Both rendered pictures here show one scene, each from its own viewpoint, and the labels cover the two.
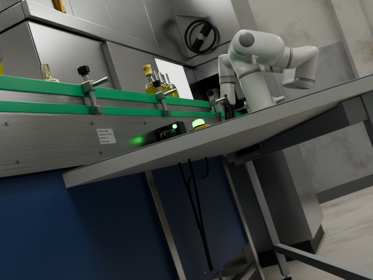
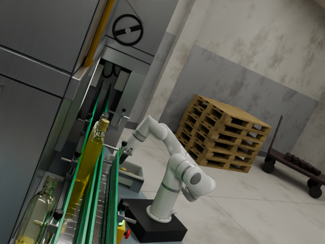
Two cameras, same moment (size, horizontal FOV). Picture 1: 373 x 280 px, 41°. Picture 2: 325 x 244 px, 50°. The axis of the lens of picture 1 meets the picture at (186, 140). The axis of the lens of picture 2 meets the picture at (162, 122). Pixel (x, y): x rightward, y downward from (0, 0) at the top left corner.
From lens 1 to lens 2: 1.37 m
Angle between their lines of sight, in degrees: 37
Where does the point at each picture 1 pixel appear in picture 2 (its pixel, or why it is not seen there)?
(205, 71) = (110, 55)
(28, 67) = (25, 144)
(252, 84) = (169, 199)
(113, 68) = (77, 103)
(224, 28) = (147, 39)
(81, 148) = not seen: outside the picture
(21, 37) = (41, 109)
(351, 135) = not seen: hidden behind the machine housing
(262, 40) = (202, 184)
